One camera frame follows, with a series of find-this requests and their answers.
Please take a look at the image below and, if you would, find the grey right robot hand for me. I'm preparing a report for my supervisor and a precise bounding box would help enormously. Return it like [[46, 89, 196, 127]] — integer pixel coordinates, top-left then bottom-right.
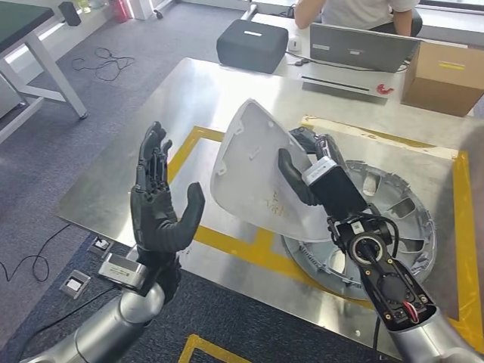
[[277, 126, 347, 208]]

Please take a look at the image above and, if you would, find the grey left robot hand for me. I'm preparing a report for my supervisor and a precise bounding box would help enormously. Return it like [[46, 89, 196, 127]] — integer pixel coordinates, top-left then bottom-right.
[[130, 121, 207, 255]]

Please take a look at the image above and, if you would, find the white plastic shell part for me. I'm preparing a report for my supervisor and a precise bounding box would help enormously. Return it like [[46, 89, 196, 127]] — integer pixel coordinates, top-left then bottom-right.
[[210, 98, 334, 244]]

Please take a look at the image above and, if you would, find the steel workbench table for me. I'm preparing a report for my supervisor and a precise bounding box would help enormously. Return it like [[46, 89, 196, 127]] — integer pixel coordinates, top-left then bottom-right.
[[55, 57, 484, 360]]

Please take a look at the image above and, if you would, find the metal floor socket box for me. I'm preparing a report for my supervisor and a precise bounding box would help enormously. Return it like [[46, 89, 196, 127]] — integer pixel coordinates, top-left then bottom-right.
[[59, 268, 92, 301], [87, 236, 115, 259]]

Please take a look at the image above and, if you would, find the yellow tape double rectangle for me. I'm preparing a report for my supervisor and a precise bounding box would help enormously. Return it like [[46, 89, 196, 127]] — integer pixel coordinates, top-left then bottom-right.
[[166, 115, 484, 352]]

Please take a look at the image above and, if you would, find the white desk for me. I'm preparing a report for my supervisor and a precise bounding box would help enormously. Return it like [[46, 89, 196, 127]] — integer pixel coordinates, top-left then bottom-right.
[[242, 4, 484, 101]]

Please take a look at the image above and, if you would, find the black zip case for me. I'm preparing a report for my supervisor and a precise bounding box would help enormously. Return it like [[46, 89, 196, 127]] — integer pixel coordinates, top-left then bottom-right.
[[216, 18, 290, 76]]

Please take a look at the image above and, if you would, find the yellow tape square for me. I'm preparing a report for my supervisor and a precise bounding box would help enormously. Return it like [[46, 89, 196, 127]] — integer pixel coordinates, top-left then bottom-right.
[[177, 334, 254, 363]]

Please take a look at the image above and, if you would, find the grey laptop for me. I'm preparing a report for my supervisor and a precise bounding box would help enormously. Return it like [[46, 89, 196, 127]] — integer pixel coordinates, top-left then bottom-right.
[[309, 22, 422, 75]]

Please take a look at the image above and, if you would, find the silver wheel hubcap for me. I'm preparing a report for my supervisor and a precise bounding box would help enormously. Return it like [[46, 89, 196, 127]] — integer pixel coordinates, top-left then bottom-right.
[[281, 158, 439, 303]]

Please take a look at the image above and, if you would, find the person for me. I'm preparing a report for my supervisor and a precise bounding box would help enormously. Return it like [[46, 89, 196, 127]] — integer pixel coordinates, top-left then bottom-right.
[[294, 0, 423, 39]]

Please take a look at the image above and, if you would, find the red container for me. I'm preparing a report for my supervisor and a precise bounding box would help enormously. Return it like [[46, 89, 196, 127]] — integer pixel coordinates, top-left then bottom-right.
[[109, 0, 130, 24]]

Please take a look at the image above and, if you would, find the cardboard box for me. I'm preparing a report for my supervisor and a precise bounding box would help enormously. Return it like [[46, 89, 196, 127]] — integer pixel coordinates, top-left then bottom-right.
[[399, 40, 484, 119]]

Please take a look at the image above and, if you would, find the black speaker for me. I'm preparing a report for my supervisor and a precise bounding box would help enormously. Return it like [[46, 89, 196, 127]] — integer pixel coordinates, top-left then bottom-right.
[[57, 1, 82, 27]]

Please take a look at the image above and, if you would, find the white table with green top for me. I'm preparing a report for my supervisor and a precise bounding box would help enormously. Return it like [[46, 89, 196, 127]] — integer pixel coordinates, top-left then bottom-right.
[[0, 0, 89, 147]]

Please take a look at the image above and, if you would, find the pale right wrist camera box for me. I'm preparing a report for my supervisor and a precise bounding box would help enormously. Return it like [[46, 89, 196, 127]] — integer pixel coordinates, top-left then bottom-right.
[[301, 155, 368, 222]]

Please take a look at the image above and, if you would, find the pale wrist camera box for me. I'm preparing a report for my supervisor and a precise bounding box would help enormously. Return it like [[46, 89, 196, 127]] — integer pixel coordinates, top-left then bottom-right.
[[301, 155, 368, 222], [97, 252, 150, 293]]

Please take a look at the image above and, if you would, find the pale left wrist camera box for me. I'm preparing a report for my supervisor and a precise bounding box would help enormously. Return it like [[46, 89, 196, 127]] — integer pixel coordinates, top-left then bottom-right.
[[97, 252, 150, 293]]

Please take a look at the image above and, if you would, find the black floor cable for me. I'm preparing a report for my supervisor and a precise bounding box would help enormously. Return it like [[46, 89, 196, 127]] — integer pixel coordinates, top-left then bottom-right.
[[0, 222, 72, 283]]

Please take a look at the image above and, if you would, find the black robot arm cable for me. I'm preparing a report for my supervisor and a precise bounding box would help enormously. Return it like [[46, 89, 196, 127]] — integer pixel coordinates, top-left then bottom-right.
[[15, 285, 116, 363]]

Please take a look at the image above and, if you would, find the black coiled cable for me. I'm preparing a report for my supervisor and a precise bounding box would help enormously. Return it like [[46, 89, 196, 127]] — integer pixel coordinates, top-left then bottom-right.
[[71, 47, 136, 82]]

